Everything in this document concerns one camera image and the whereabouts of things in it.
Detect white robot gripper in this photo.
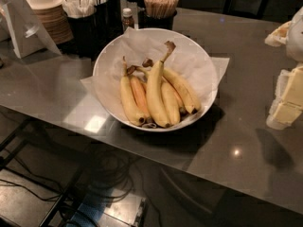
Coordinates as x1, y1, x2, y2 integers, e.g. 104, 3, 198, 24
264, 7, 303, 130

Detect white bowl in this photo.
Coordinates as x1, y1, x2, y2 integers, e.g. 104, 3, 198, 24
92, 27, 220, 133

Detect right yellow banana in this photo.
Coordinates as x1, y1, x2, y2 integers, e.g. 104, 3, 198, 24
135, 65, 203, 114

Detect short middle yellow banana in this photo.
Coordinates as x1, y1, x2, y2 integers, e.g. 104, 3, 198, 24
161, 82, 180, 125

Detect large front yellow banana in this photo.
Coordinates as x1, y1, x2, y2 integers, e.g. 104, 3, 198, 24
146, 41, 175, 128

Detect orange-tinted banana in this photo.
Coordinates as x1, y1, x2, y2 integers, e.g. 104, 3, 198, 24
130, 76, 151, 118

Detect left yellow banana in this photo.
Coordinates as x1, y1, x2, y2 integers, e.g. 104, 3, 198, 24
120, 58, 146, 126

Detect black chair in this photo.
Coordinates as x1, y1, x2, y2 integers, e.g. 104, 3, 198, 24
223, 0, 268, 19

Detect white paper liner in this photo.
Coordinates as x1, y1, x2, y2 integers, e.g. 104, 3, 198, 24
80, 26, 231, 125

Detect black cup with stir sticks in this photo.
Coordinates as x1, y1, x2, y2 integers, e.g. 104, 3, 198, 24
142, 0, 179, 30

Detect small brown bottle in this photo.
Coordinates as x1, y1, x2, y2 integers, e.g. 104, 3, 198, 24
122, 8, 134, 30

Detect black cylinder container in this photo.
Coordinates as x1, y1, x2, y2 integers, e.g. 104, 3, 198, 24
96, 0, 123, 41

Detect black holder with white packets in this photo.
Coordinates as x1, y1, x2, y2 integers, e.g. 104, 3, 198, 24
62, 0, 108, 59

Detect stack of brown paper bowls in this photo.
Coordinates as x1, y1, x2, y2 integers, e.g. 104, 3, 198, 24
34, 6, 73, 44

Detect white napkin dispenser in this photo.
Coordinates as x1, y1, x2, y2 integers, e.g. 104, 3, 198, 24
0, 0, 61, 59

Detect black floor cables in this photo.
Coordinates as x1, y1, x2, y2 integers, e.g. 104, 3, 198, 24
0, 142, 165, 227

